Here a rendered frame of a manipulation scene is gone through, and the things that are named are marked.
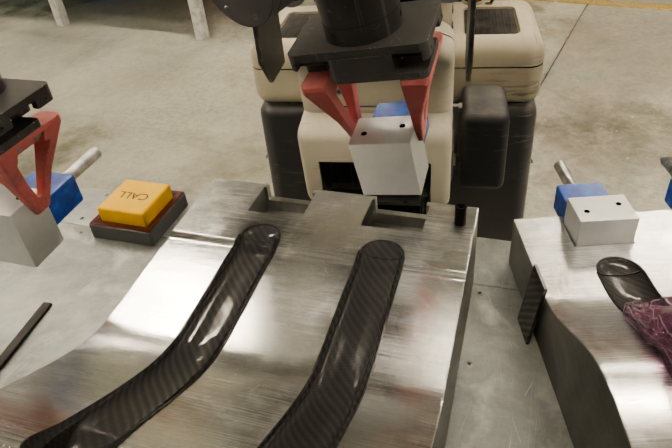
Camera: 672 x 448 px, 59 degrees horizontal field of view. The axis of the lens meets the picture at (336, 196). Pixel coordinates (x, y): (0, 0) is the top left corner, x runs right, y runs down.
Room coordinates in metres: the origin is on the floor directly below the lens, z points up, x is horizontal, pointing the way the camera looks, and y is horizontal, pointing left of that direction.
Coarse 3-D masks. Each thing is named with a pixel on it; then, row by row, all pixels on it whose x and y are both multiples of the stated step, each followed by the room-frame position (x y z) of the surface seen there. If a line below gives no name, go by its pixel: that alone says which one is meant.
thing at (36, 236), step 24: (72, 168) 0.47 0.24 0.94; (0, 192) 0.41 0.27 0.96; (72, 192) 0.44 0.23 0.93; (0, 216) 0.38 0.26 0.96; (24, 216) 0.39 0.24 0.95; (48, 216) 0.41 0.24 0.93; (0, 240) 0.38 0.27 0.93; (24, 240) 0.38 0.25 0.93; (48, 240) 0.40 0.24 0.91; (24, 264) 0.38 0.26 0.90
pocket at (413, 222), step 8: (376, 200) 0.45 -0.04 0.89; (368, 208) 0.43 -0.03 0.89; (376, 208) 0.45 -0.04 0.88; (368, 216) 0.43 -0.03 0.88; (376, 216) 0.44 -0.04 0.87; (384, 216) 0.44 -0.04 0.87; (392, 216) 0.44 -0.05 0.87; (400, 216) 0.44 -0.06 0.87; (408, 216) 0.43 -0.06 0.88; (416, 216) 0.43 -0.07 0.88; (424, 216) 0.43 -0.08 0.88; (368, 224) 0.43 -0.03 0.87; (376, 224) 0.44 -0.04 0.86; (384, 224) 0.44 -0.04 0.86; (392, 224) 0.44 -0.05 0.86; (400, 224) 0.44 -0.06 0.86; (408, 224) 0.43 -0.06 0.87; (416, 224) 0.43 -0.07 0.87
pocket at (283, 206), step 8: (264, 192) 0.48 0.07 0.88; (256, 200) 0.46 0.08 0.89; (264, 200) 0.48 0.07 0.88; (272, 200) 0.48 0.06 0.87; (280, 200) 0.48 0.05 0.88; (288, 200) 0.48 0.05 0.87; (296, 200) 0.48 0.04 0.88; (304, 200) 0.47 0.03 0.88; (256, 208) 0.46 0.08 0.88; (264, 208) 0.48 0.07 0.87; (272, 208) 0.48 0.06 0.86; (280, 208) 0.48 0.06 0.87; (288, 208) 0.47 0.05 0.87; (296, 208) 0.47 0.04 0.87; (304, 208) 0.47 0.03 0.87; (296, 216) 0.47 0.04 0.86
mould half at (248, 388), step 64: (256, 192) 0.47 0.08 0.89; (320, 192) 0.46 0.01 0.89; (192, 256) 0.39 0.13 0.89; (320, 256) 0.37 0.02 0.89; (448, 256) 0.36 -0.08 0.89; (128, 320) 0.33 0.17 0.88; (256, 320) 0.31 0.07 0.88; (320, 320) 0.31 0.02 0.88; (448, 320) 0.29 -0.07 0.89; (64, 384) 0.25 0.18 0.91; (192, 384) 0.25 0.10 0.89; (256, 384) 0.25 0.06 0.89; (384, 384) 0.25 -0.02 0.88; (448, 384) 0.25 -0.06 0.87
